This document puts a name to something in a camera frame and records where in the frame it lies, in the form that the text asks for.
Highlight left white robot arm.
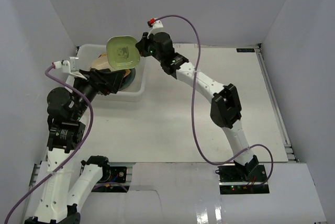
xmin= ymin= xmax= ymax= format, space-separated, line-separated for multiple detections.
xmin=25 ymin=69 xmax=126 ymax=223

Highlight blue-grey round plate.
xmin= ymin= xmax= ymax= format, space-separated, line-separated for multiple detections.
xmin=119 ymin=68 xmax=136 ymax=91

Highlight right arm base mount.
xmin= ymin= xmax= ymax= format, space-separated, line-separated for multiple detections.
xmin=215 ymin=165 xmax=267 ymax=183

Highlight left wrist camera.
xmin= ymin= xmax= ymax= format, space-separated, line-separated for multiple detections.
xmin=53 ymin=57 xmax=87 ymax=80

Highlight white plastic bin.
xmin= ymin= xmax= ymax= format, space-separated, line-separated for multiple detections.
xmin=76 ymin=44 xmax=148 ymax=102

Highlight papers at table back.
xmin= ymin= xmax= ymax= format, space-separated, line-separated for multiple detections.
xmin=173 ymin=43 xmax=198 ymax=49

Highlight blue label sticker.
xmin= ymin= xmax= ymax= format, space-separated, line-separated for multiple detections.
xmin=236 ymin=48 xmax=255 ymax=53

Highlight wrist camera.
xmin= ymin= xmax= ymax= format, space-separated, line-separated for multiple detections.
xmin=147 ymin=18 xmax=164 ymax=38
xmin=53 ymin=57 xmax=87 ymax=80

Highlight cream square panda dish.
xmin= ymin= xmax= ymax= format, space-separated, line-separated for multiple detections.
xmin=91 ymin=54 xmax=112 ymax=70

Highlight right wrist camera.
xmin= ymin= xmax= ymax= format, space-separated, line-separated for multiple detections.
xmin=147 ymin=18 xmax=164 ymax=38

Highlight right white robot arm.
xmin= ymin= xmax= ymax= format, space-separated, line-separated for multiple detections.
xmin=136 ymin=32 xmax=259 ymax=182

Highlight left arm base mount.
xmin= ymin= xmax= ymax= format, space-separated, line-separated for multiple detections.
xmin=104 ymin=165 xmax=128 ymax=183

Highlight green square panda dish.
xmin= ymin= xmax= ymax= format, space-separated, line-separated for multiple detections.
xmin=106 ymin=36 xmax=141 ymax=70

